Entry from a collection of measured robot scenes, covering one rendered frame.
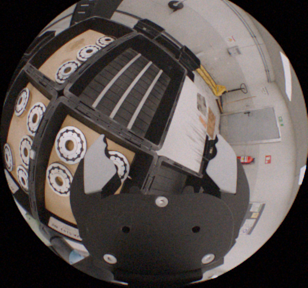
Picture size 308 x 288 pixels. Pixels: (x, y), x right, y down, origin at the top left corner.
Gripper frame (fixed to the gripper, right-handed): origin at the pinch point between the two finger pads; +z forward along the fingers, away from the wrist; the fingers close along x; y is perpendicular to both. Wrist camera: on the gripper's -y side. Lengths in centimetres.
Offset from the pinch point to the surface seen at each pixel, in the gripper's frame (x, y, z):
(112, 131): -10.2, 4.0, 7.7
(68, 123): -26.4, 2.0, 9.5
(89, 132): -20.6, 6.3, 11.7
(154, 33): -5, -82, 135
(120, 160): -11.3, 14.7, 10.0
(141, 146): -4.5, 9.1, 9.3
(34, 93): -42.6, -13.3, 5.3
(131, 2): -65, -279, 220
